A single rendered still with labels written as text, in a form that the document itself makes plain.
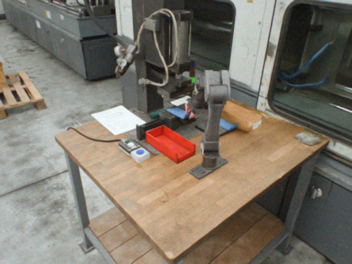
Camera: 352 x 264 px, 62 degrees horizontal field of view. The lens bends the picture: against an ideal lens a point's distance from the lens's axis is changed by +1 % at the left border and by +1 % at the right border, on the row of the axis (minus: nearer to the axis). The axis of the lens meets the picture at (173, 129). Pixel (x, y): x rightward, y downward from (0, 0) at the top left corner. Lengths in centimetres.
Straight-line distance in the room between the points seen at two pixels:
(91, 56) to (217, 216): 380
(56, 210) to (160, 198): 146
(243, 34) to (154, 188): 122
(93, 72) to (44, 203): 258
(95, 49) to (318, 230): 371
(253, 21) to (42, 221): 205
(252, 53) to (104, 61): 311
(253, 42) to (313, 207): 111
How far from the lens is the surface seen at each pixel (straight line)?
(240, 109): 179
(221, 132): 159
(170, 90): 151
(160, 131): 156
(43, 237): 240
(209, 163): 131
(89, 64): 466
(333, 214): 204
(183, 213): 115
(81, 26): 451
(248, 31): 201
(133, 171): 133
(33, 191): 279
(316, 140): 170
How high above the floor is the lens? 174
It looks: 31 degrees down
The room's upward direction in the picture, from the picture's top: 1 degrees clockwise
